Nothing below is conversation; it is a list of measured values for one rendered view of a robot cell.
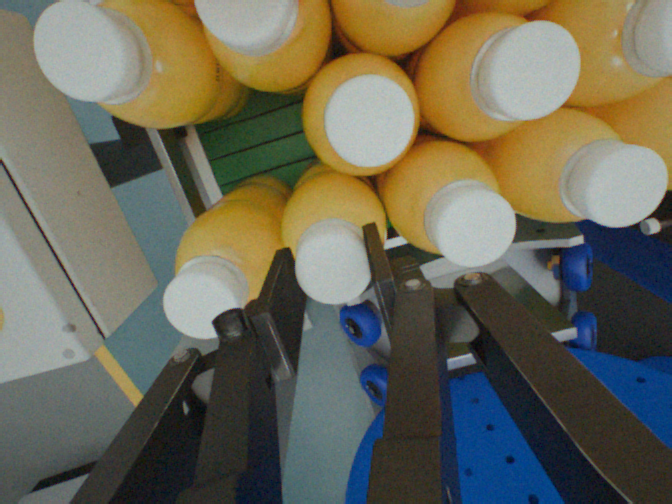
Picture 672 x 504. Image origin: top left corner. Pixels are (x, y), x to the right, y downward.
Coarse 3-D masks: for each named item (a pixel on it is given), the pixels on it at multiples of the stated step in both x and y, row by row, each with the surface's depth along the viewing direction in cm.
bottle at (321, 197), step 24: (312, 168) 30; (312, 192) 23; (336, 192) 23; (360, 192) 23; (288, 216) 23; (312, 216) 22; (336, 216) 22; (360, 216) 22; (384, 216) 25; (288, 240) 23; (384, 240) 24
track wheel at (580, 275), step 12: (564, 252) 34; (576, 252) 33; (588, 252) 34; (564, 264) 33; (576, 264) 33; (588, 264) 34; (564, 276) 34; (576, 276) 33; (588, 276) 34; (576, 288) 34
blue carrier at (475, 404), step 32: (576, 352) 35; (480, 384) 35; (608, 384) 31; (640, 384) 30; (480, 416) 32; (640, 416) 27; (480, 448) 29; (512, 448) 28; (352, 480) 30; (480, 480) 27; (512, 480) 26; (544, 480) 25
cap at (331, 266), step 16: (304, 240) 20; (320, 240) 19; (336, 240) 19; (352, 240) 19; (304, 256) 19; (320, 256) 19; (336, 256) 19; (352, 256) 19; (304, 272) 19; (320, 272) 20; (336, 272) 19; (352, 272) 20; (368, 272) 19; (304, 288) 20; (320, 288) 20; (336, 288) 20; (352, 288) 20
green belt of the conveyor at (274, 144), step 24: (336, 48) 34; (264, 96) 35; (288, 96) 35; (240, 120) 36; (264, 120) 36; (288, 120) 36; (216, 144) 37; (240, 144) 37; (264, 144) 37; (288, 144) 37; (216, 168) 38; (240, 168) 38; (264, 168) 38; (288, 168) 38
